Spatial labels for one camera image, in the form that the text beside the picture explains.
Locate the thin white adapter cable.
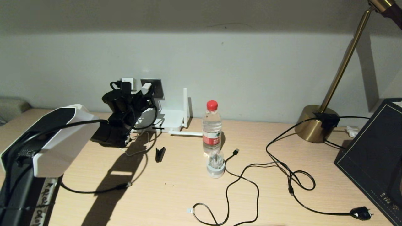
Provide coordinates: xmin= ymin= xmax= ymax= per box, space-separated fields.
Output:
xmin=126 ymin=130 xmax=151 ymax=156

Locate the black ethernet cable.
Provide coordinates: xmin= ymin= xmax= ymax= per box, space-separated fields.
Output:
xmin=60 ymin=180 xmax=133 ymax=194

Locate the white router with antennas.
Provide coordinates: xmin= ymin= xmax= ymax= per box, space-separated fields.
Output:
xmin=133 ymin=88 xmax=203 ymax=136

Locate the water bottle with red cap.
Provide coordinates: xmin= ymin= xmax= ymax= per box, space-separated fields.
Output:
xmin=202 ymin=100 xmax=223 ymax=157

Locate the small glass bulb night light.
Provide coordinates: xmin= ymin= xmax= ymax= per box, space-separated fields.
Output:
xmin=206 ymin=148 xmax=225 ymax=178

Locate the grey cushion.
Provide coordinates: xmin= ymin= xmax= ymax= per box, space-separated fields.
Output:
xmin=0 ymin=97 xmax=32 ymax=126

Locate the brass desk lamp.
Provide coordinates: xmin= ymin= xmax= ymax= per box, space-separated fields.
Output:
xmin=294 ymin=0 xmax=402 ymax=143

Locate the black adapter block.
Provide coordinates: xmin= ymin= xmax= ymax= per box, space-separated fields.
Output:
xmin=314 ymin=113 xmax=340 ymax=129

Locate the dark gift bag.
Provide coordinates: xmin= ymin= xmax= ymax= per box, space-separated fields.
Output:
xmin=334 ymin=98 xmax=402 ymax=226

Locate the grey wall socket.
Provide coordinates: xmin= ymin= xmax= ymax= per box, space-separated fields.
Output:
xmin=140 ymin=78 xmax=165 ymax=101

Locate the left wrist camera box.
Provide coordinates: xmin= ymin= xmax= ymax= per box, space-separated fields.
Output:
xmin=121 ymin=78 xmax=138 ymax=93

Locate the left braided black cable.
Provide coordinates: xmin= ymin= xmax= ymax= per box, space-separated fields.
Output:
xmin=130 ymin=105 xmax=159 ymax=131

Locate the black USB cable white tip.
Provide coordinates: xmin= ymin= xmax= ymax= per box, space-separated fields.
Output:
xmin=187 ymin=148 xmax=260 ymax=226

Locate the short thin black cable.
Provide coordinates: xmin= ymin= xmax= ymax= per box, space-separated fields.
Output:
xmin=323 ymin=116 xmax=370 ymax=149

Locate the black lamp power cord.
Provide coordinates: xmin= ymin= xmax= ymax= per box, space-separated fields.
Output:
xmin=265 ymin=116 xmax=373 ymax=220

